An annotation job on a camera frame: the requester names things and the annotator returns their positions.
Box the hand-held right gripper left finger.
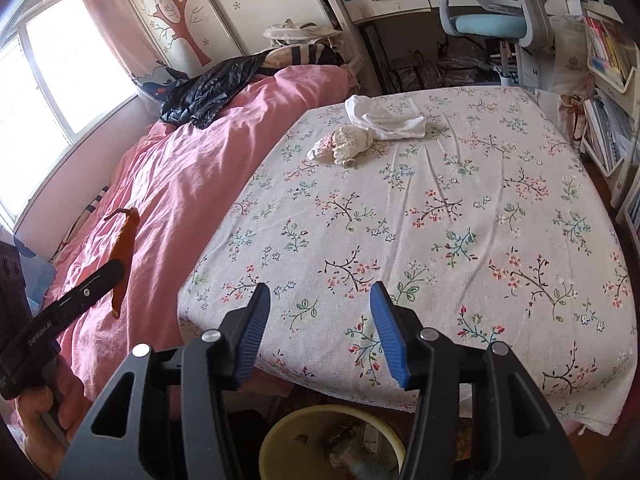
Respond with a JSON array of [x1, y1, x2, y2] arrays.
[[57, 282, 272, 480]]

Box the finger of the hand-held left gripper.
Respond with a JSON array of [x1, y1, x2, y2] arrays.
[[44, 259, 126, 330]]

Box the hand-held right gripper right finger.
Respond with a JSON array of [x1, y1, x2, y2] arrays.
[[369, 281, 586, 480]]

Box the orange peel piece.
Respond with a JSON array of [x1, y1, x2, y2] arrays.
[[104, 207, 140, 320]]

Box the yellow waste bin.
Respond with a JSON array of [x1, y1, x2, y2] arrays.
[[259, 404, 407, 480]]

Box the person's left hand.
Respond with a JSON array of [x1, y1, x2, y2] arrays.
[[15, 355, 93, 478]]

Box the pink blanket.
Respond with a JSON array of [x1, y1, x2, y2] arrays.
[[50, 66, 351, 401]]

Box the crumpled white paper wrapper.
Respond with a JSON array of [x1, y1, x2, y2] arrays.
[[306, 126, 375, 166]]

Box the cartoon print pillow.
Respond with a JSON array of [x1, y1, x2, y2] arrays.
[[135, 62, 188, 103]]

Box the crumpled white tissue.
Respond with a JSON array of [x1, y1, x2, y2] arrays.
[[345, 94, 427, 142]]

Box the window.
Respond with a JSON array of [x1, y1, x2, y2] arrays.
[[0, 0, 138, 221]]

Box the black puffer jacket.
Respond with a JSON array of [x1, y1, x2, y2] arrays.
[[160, 52, 276, 130]]

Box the clear plastic storage bags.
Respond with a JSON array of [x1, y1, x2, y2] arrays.
[[385, 50, 503, 93]]

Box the pink curtain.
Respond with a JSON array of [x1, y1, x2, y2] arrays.
[[70, 0, 151, 86]]

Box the striped beige cloth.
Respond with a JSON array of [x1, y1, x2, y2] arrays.
[[262, 42, 346, 68]]

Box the wardrobe door with tree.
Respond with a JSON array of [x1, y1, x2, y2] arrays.
[[112, 0, 246, 73]]

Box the beige tote bag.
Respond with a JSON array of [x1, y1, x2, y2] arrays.
[[263, 19, 341, 46]]

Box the grey and blue office chair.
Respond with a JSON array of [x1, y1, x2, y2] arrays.
[[415, 0, 556, 88]]

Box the white shopping bag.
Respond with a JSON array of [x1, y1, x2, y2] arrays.
[[550, 15, 596, 96]]

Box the white bookshelf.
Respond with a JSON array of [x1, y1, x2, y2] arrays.
[[580, 0, 640, 261]]

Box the shelf of upright books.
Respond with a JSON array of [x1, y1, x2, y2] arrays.
[[585, 17, 631, 78]]

